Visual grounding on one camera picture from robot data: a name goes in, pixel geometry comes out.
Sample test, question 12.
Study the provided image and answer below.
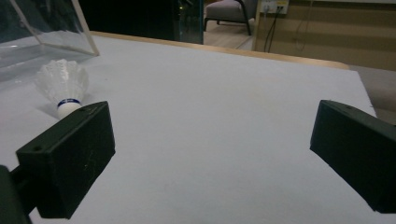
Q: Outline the dark glass cabinet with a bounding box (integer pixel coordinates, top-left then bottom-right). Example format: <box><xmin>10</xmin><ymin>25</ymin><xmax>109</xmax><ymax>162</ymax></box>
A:
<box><xmin>78</xmin><ymin>0</ymin><xmax>205</xmax><ymax>45</ymax></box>

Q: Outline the wall power socket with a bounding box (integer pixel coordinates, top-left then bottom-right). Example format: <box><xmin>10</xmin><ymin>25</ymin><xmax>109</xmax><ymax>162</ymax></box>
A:
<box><xmin>260</xmin><ymin>0</ymin><xmax>290</xmax><ymax>15</ymax></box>

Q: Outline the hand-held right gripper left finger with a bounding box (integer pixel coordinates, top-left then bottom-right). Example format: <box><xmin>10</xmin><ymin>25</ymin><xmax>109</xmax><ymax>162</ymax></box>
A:
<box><xmin>9</xmin><ymin>100</ymin><xmax>117</xmax><ymax>220</ymax></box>

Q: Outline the clear acrylic box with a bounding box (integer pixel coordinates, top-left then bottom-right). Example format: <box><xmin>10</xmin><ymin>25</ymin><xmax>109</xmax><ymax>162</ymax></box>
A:
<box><xmin>0</xmin><ymin>0</ymin><xmax>101</xmax><ymax>82</ymax></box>

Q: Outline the white shuttlecock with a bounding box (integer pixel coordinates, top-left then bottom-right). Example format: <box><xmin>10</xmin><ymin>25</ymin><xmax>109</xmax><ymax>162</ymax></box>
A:
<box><xmin>35</xmin><ymin>59</ymin><xmax>90</xmax><ymax>120</ymax></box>

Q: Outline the grey armchair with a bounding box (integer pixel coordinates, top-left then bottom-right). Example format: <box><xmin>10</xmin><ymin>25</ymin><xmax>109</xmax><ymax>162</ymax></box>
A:
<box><xmin>204</xmin><ymin>0</ymin><xmax>259</xmax><ymax>36</ymax></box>

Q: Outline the black power cable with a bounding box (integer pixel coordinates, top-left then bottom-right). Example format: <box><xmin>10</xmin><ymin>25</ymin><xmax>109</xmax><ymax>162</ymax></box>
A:
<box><xmin>263</xmin><ymin>6</ymin><xmax>284</xmax><ymax>53</ymax></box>

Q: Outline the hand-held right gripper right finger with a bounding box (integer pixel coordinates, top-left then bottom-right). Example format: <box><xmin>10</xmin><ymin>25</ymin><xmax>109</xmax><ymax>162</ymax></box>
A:
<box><xmin>309</xmin><ymin>99</ymin><xmax>396</xmax><ymax>215</ymax></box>

